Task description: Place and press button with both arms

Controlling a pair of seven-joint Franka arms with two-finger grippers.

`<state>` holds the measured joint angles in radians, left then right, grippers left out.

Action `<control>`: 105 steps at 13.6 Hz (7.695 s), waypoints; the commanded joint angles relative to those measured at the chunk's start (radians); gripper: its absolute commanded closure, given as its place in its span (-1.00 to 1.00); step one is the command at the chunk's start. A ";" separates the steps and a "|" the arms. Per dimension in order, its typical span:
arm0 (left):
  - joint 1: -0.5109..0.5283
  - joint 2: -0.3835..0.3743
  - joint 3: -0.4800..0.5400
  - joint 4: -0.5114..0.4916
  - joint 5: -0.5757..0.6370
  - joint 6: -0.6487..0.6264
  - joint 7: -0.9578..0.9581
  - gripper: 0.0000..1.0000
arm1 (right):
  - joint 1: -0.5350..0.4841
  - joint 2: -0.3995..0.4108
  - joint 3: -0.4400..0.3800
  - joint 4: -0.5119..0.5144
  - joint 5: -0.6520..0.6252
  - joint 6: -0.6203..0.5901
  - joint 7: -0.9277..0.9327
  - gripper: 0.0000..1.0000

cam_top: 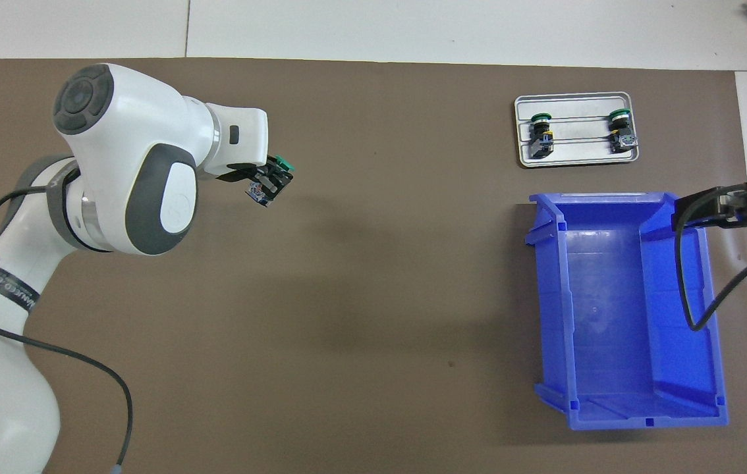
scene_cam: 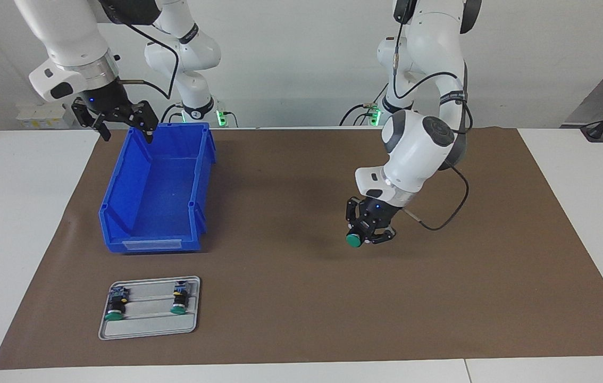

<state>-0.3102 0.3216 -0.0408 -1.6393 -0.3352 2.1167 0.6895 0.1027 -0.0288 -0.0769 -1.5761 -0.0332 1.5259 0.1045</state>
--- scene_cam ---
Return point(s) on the green push button left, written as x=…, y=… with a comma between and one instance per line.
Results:
x=115, y=308

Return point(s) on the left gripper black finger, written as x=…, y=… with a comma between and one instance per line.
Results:
x=353, y=215
x=381, y=235

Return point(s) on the green push button switch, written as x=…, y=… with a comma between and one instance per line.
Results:
x=354, y=240

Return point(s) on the blue plastic storage bin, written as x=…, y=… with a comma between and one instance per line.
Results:
x=158, y=213

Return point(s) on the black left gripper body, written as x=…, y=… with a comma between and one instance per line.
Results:
x=378, y=213

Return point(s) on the brown table mat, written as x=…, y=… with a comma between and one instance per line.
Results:
x=301, y=298

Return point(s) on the green push button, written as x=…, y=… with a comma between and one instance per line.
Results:
x=115, y=308
x=179, y=303

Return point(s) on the grey metal tray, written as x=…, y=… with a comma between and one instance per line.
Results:
x=147, y=330

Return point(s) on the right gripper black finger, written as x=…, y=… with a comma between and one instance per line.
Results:
x=142, y=116
x=91, y=119

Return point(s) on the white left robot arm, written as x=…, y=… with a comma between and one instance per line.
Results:
x=418, y=154

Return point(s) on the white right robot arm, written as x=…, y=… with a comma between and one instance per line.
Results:
x=67, y=32

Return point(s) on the green lit base connector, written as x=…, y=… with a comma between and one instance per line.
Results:
x=222, y=117
x=375, y=114

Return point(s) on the green push button right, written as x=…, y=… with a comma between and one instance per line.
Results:
x=179, y=303

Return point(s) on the white power strip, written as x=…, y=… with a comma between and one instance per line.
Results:
x=35, y=119

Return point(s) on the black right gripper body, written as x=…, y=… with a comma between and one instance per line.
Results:
x=105, y=101

